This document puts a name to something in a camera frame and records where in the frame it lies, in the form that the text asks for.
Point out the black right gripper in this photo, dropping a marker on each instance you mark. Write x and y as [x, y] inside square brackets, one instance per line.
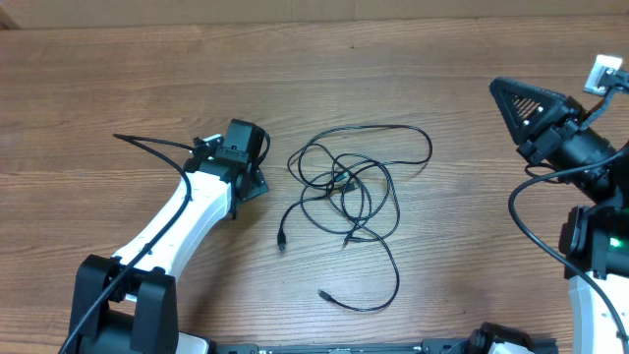
[522, 127]

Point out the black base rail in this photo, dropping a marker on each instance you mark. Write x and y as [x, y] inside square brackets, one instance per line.
[488, 338]

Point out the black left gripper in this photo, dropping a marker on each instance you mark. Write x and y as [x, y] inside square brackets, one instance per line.
[258, 182]

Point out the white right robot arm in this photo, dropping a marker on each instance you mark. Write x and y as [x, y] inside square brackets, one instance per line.
[593, 248]

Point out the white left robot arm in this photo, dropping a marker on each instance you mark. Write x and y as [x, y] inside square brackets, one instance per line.
[128, 303]

